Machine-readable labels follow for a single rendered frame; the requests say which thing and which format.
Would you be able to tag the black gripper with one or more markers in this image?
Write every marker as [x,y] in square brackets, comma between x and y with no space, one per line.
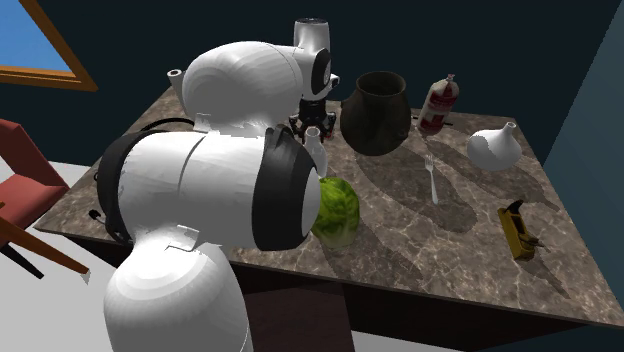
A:
[314,111]

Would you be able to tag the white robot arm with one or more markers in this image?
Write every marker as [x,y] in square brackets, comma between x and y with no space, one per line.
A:
[204,190]

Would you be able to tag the white narrow bottle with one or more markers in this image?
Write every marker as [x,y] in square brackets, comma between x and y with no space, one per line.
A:
[318,153]

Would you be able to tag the dark brown clay pot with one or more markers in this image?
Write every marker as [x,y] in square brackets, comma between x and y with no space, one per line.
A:
[375,119]

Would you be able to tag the green lettuce head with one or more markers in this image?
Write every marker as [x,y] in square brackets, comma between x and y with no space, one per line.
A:
[339,214]

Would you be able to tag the red and white bottle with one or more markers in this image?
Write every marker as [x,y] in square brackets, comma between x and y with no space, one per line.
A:
[438,105]

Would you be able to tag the white fork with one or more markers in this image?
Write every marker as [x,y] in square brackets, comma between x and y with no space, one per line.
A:
[432,180]

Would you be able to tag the white narrow-neck vase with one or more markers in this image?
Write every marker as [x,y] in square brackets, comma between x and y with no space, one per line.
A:
[176,83]

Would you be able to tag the brown marble table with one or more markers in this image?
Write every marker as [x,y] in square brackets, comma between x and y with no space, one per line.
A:
[400,253]

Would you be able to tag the white flask-shaped vase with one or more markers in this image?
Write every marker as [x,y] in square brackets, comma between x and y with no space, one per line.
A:
[493,151]

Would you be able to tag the yellow hand plane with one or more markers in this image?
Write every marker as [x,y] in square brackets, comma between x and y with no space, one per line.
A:
[516,234]

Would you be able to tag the wooden-framed window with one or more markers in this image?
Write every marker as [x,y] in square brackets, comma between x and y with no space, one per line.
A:
[24,39]

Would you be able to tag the red armchair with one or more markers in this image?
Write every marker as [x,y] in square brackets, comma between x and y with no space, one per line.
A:
[24,195]

